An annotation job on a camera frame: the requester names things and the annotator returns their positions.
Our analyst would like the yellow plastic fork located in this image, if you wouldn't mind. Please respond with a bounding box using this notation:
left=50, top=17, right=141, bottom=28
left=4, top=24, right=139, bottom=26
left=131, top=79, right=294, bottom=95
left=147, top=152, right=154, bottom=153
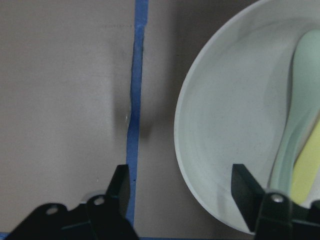
left=290, top=122, right=320, bottom=204

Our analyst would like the light green plastic spoon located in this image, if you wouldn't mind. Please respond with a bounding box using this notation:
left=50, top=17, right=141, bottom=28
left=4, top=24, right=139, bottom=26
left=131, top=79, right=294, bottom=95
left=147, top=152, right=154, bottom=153
left=269, top=29, right=320, bottom=195

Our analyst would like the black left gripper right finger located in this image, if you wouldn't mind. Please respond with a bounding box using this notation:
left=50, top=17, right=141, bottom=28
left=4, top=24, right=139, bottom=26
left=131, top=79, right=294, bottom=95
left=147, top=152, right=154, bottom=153
left=231, top=164, right=320, bottom=240

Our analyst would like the beige round plate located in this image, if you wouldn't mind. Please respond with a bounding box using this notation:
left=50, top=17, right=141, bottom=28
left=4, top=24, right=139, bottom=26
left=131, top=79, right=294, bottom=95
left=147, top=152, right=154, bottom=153
left=174, top=0, right=320, bottom=233

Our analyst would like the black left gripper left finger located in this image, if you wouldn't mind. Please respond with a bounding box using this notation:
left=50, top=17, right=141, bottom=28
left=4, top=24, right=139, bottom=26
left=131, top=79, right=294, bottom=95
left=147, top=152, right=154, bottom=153
left=7, top=164, right=139, bottom=240

